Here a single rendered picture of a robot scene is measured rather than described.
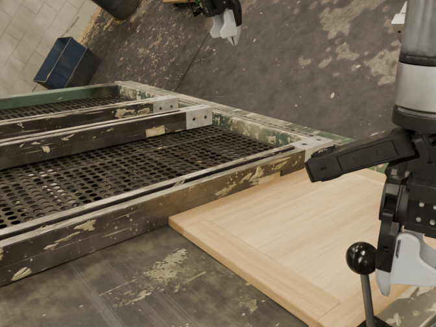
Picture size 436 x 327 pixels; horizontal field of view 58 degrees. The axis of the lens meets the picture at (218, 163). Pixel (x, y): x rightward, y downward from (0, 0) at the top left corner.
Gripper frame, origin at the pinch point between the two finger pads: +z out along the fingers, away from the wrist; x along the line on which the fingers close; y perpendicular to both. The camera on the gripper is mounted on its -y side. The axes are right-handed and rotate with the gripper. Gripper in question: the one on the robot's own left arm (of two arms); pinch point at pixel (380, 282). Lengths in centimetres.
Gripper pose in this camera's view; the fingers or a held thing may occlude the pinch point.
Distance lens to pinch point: 50.2
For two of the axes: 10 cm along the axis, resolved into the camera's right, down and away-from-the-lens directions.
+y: 8.6, 1.8, -4.8
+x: 5.1, -3.1, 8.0
